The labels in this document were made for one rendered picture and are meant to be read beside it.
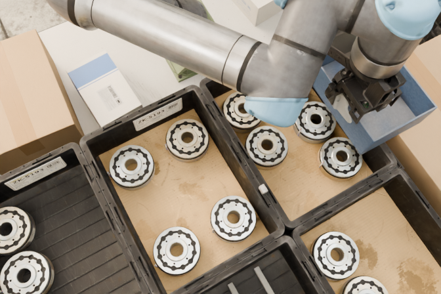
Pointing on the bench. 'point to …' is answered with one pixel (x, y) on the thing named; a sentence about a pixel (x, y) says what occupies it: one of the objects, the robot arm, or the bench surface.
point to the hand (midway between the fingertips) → (340, 100)
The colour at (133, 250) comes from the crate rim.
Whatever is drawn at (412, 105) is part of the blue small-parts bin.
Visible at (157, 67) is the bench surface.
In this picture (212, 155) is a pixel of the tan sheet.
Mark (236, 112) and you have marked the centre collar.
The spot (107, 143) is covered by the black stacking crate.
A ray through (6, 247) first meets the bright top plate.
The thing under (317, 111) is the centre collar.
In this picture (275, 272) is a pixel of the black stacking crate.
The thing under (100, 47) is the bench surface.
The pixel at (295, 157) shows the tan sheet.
